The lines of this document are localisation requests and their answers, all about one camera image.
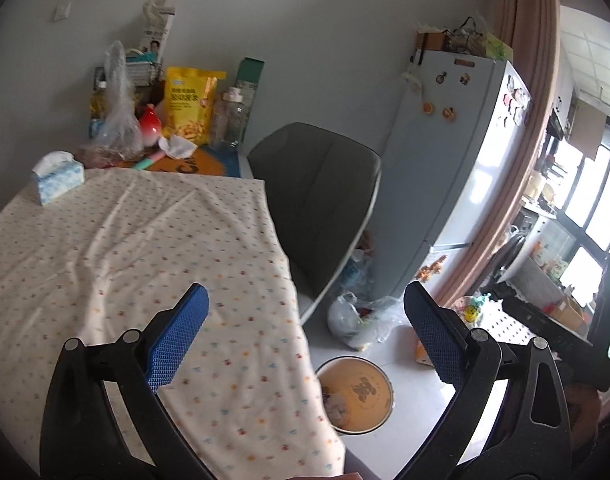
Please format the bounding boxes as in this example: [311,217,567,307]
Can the crumpled white tissue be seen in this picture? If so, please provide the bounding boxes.
[159,134,198,159]

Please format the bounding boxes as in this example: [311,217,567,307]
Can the grey upholstered chair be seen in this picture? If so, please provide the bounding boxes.
[247,122,381,323]

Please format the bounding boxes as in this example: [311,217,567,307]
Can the pink curtain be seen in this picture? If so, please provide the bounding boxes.
[424,0,562,306]

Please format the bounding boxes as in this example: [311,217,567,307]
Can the orange cardboard box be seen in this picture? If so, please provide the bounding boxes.
[415,336,433,367]

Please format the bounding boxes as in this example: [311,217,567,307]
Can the person right hand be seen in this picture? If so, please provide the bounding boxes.
[564,384,601,458]

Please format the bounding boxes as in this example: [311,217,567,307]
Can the white fridge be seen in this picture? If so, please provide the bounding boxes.
[368,51,531,299]

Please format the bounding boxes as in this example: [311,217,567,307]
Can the yellow snack bag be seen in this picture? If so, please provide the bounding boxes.
[163,66,227,146]

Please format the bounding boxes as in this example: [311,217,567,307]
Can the white round trash bin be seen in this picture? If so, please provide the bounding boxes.
[316,356,395,436]

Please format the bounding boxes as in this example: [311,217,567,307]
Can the floral dotted tablecloth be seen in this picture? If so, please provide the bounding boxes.
[0,168,345,479]

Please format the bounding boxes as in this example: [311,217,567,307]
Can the clear glass jar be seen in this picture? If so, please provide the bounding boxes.
[209,87,247,151]

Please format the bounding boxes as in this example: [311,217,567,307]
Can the clear plastic bag on table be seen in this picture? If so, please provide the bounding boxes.
[78,40,144,169]

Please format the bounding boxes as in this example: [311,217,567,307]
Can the green tall box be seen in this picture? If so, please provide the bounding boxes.
[235,58,265,110]

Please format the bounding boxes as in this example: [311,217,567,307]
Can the clear plastic bag on floor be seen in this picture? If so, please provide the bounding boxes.
[327,292,407,351]

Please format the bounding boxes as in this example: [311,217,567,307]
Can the teal pink pen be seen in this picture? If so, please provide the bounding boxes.
[132,151,166,170]

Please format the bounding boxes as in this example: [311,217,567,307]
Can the white milk carton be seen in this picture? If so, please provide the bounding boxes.
[136,0,176,65]

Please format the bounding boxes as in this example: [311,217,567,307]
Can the red white peach ornament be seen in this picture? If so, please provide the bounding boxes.
[138,104,163,148]

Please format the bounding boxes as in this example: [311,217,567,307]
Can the cooking oil bottle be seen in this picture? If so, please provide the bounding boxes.
[88,80,107,139]

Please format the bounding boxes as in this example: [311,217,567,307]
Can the blue white tissue box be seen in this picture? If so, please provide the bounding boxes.
[32,151,84,206]

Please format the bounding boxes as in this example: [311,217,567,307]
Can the white plastic bag by fridge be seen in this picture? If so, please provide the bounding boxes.
[337,240,372,300]

